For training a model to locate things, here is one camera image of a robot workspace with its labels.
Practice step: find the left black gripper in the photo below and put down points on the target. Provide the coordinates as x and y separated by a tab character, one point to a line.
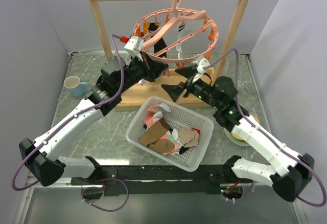
153	69

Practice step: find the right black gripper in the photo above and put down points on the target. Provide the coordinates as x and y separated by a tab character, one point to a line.
174	90

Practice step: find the pink round clip hanger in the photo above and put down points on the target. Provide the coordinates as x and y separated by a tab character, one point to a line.
197	22

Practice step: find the white plastic basket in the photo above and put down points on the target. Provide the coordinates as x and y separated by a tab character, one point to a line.
177	118

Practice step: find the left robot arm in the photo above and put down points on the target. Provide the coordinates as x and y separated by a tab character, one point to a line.
42	156

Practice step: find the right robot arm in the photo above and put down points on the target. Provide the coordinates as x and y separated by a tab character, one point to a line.
287	171

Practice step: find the pile of socks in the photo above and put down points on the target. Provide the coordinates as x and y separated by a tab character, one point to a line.
164	139

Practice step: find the yellow bowl on plate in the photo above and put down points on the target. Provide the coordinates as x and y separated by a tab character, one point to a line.
239	140

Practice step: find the light blue mug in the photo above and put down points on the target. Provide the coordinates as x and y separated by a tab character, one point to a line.
75	86

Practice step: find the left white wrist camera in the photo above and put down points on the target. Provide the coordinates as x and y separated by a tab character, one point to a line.
134	46

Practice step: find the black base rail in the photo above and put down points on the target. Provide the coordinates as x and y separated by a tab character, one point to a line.
158	179

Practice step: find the aluminium frame rail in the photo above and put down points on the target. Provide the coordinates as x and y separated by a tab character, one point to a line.
48	172

